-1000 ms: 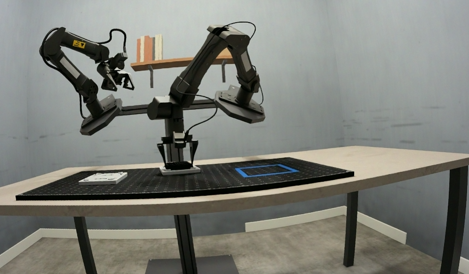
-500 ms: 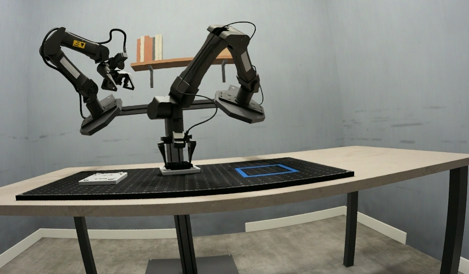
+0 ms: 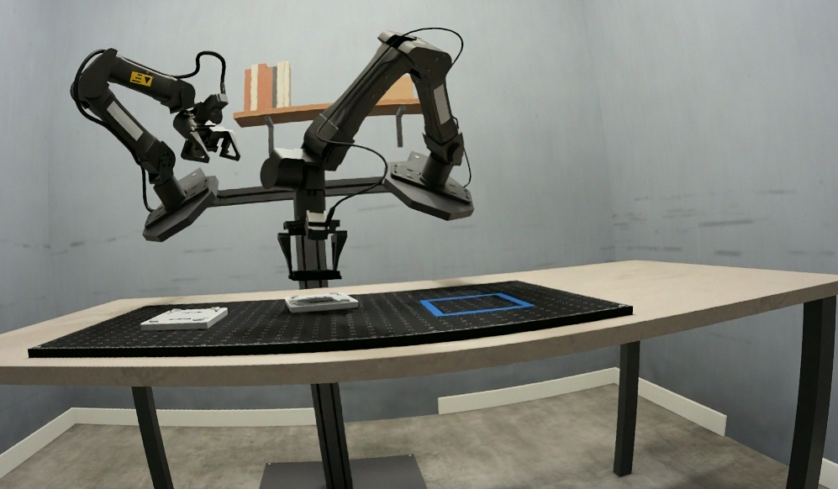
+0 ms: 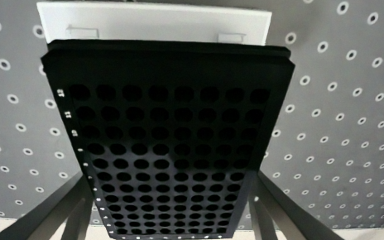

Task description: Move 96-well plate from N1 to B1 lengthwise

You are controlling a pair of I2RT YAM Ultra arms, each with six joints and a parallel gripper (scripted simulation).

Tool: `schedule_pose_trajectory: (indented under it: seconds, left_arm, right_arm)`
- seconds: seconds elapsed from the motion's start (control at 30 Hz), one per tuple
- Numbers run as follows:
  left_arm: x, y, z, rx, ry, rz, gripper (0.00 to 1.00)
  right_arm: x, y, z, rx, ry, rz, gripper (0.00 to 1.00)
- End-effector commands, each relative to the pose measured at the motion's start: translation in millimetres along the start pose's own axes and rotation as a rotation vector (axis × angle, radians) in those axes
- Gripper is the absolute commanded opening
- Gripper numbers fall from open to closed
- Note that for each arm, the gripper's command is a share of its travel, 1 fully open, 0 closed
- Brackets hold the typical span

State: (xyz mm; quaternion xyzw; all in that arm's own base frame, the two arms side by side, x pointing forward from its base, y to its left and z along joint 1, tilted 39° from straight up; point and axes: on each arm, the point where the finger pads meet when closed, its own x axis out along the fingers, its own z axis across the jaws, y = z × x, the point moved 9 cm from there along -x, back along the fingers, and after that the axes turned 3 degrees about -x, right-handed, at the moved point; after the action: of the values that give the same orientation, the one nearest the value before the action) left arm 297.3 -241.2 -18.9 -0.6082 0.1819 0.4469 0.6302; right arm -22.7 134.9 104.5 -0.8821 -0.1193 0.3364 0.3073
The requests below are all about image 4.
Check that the white rectangular frame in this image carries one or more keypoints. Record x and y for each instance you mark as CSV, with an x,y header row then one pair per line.
x,y
137,21

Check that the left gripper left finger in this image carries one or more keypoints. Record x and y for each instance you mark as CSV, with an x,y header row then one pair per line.
x,y
72,201

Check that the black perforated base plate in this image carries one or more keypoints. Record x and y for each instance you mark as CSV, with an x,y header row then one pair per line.
x,y
326,151

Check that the black well plate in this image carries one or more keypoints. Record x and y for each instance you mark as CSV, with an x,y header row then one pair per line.
x,y
139,144

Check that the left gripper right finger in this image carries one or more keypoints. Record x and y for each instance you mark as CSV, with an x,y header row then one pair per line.
x,y
268,202

